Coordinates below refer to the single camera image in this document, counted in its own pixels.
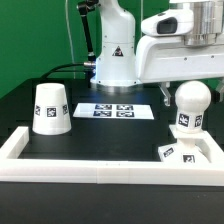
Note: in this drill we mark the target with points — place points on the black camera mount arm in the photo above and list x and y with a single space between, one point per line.
84 7

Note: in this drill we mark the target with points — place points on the white U-shaped frame barrier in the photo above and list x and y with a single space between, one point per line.
15 169

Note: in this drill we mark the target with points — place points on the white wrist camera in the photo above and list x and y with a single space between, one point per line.
172 22

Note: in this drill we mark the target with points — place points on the white lamp shade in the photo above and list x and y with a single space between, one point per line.
51 111

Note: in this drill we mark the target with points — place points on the white marker tag sheet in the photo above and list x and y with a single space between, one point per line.
113 111

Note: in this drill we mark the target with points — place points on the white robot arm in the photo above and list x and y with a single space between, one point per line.
185 42

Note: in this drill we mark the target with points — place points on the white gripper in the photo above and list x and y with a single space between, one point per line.
166 59

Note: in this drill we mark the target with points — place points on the white lamp bulb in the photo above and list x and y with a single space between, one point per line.
192 98

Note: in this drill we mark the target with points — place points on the white lamp base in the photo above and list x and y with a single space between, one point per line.
184 150

